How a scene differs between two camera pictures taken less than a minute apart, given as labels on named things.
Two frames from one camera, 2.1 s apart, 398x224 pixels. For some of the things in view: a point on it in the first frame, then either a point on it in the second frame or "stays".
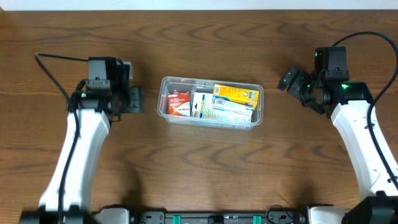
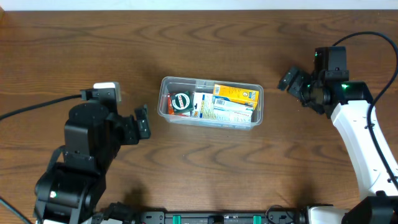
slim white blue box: (225, 109) stays
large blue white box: (203, 106) stays
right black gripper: (298, 84) stays
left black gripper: (136, 99) → (132, 125)
